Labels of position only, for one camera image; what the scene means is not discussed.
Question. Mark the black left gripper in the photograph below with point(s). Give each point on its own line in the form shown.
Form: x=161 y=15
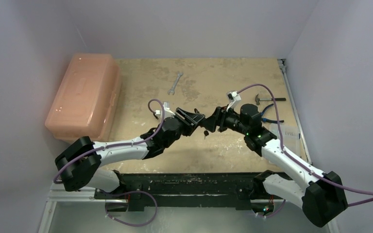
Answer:
x=189 y=124

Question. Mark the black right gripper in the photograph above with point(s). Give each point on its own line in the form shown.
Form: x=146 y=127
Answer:
x=221 y=118

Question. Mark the black key bunch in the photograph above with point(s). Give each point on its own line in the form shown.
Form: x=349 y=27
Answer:
x=206 y=134

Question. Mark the orange black padlock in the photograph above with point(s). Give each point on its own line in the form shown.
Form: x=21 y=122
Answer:
x=199 y=117

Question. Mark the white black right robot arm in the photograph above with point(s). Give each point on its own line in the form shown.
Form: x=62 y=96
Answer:
x=315 y=192

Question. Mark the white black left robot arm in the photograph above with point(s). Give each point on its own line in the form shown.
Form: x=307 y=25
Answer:
x=80 y=164

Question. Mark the silver open-end wrench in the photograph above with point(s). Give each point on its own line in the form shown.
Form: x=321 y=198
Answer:
x=171 y=91

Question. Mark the clear plastic screw organizer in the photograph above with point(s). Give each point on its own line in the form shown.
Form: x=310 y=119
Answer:
x=292 y=139

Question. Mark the pink translucent plastic box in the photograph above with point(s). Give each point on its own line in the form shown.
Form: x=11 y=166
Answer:
x=85 y=103

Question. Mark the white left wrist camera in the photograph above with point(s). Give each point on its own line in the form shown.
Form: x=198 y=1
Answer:
x=167 y=112

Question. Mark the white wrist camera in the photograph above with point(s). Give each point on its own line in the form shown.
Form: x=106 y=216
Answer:
x=234 y=99
x=167 y=112

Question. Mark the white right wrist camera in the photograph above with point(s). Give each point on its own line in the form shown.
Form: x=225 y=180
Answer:
x=234 y=99

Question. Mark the blue-handled pliers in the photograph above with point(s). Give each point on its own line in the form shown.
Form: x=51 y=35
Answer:
x=267 y=118

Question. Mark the small black-handled hammer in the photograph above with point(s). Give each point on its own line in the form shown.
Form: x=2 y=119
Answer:
x=258 y=99

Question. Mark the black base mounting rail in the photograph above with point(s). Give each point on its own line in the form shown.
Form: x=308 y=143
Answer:
x=241 y=191

